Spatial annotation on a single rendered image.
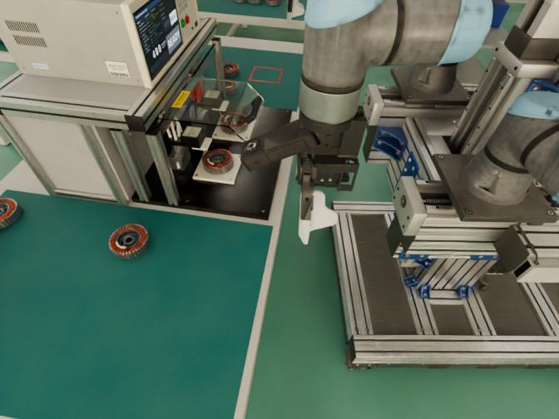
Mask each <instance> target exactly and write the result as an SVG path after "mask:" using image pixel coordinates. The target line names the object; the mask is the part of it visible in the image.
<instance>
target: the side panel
mask: <svg viewBox="0 0 559 419"><path fill-rule="evenodd" d="M0 128H1V130H2V131H3V133H4V134H5V135H6V137H7V138H8V139H9V140H10V141H11V143H12V145H13V146H14V147H15V149H16V150H17V152H18V153H19V154H20V156H21V157H22V158H23V159H24V160H25V162H26V163H27V165H28V166H29V168H30V169H31V170H32V172H33V173H34V175H35V176H36V177H37V178H38V179H39V181H40V182H41V183H42V185H43V187H44V188H45V189H46V191H47V192H48V194H49V195H55V196H59V197H66V198H72V199H78V200H90V201H96V202H102V203H108V204H114V205H122V204H124V205H125V206H128V202H130V201H131V199H130V200H127V199H126V197H125V195H124V193H123V191H122V189H121V187H120V185H119V183H118V181H117V179H116V177H115V175H114V173H113V171H112V169H111V166H110V164H109V162H108V160H107V158H106V156H105V154H104V152H103V150H102V148H101V146H100V144H99V142H98V139H97V138H96V135H95V133H94V131H93V129H92V127H91V126H88V125H81V124H74V123H66V122H60V121H46V120H39V119H32V118H25V117H18V116H3V115H0Z"/></svg>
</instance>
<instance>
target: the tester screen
mask: <svg viewBox="0 0 559 419"><path fill-rule="evenodd" d="M175 9H176V5H175V1H174V0H155V1H153V2H152V3H151V4H149V5H148V6H147V7H146V8H144V9H143V10H142V11H141V12H139V13H138V14H137V15H136V16H135V20H136V25H137V29H138V32H139V35H140V38H141V44H142V46H143V50H144V53H145V56H146V61H147V65H148V67H149V71H150V74H151V69H150V68H151V67H152V66H153V64H154V63H155V62H156V61H157V60H158V59H159V58H160V56H161V55H162V54H163V53H164V52H165V51H166V50H167V54H168V56H167V57H166V58H165V59H164V60H163V62H162V63H161V64H160V65H159V66H158V67H157V68H156V69H155V70H154V71H153V73H152V74H151V78H152V77H153V76H154V75H155V74H156V73H157V72H158V71H159V69H160V68H161V67H162V66H163V64H164V63H165V62H166V61H167V59H168V58H169V57H170V56H171V54H172V53H173V52H174V51H175V50H176V48H177V47H178V46H179V45H180V44H181V43H182V41H181V42H180V43H179V44H178V46H177V47H176V48H175V49H174V50H173V52H172V53H171V54H169V50H168V46H167V42H166V36H167V35H168V34H169V33H170V32H171V31H172V30H173V29H174V28H175V27H176V26H177V24H179V23H178V18H177V20H176V21H175V22H174V23H173V25H172V26H171V27H170V28H169V29H168V30H167V31H166V32H165V31H164V27H163V23H162V21H163V20H164V19H165V18H166V17H167V16H168V15H169V14H170V13H171V12H172V11H173V10H175ZM159 43H160V44H161V50H162V52H161V54H160V55H159V56H158V57H157V58H156V59H155V60H153V56H152V53H151V52H152V51H153V50H154V49H155V48H156V46H157V45H158V44H159Z"/></svg>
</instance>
